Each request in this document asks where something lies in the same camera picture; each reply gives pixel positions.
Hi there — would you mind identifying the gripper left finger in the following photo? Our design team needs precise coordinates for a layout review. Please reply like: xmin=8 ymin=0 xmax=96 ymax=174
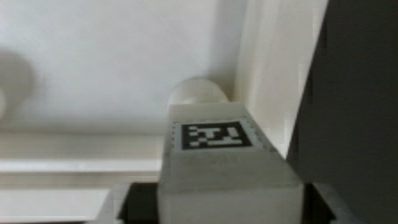
xmin=88 ymin=183 xmax=130 ymax=224

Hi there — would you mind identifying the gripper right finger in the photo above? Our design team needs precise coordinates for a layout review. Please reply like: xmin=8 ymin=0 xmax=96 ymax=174
xmin=313 ymin=183 xmax=368 ymax=224

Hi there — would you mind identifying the white table leg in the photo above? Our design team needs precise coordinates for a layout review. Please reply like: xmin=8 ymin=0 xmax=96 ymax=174
xmin=157 ymin=78 xmax=304 ymax=224

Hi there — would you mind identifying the white square tabletop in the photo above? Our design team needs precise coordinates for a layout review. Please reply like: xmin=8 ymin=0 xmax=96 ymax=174
xmin=0 ymin=0 xmax=331 ymax=224

